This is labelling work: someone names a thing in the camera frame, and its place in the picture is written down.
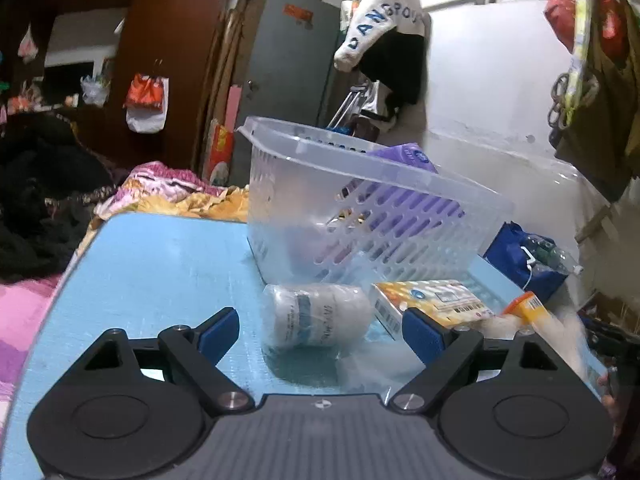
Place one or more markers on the yellow orange medicine box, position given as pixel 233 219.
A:
pixel 430 302

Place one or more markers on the white bottle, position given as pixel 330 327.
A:
pixel 312 322

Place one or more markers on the orange capped tube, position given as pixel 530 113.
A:
pixel 525 310

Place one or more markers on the floral blanket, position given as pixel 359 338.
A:
pixel 175 190

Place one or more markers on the clear small plastic bag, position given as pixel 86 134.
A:
pixel 95 90

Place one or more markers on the pink bedsheet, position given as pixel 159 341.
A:
pixel 22 320

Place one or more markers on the grey door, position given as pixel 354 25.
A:
pixel 290 60

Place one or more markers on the black garment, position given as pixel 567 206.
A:
pixel 395 67

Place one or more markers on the orange white plastic bag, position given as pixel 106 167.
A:
pixel 146 102

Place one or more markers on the clear plastic basket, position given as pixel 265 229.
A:
pixel 380 210

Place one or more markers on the red plastic bag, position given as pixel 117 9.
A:
pixel 562 15

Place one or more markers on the white lettered garment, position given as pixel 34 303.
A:
pixel 385 15

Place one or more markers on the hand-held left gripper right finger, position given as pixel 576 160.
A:
pixel 422 336

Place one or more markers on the purple packet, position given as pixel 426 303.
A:
pixel 407 157

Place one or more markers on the black cloth pile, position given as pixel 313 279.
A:
pixel 45 195

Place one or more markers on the blue bag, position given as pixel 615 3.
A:
pixel 520 255

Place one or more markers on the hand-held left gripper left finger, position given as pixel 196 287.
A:
pixel 220 334

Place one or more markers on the olive hanging bag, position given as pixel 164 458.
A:
pixel 600 125

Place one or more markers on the red yellow printed bag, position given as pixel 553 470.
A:
pixel 220 152

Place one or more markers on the brown wooden wardrobe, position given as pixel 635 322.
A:
pixel 165 35

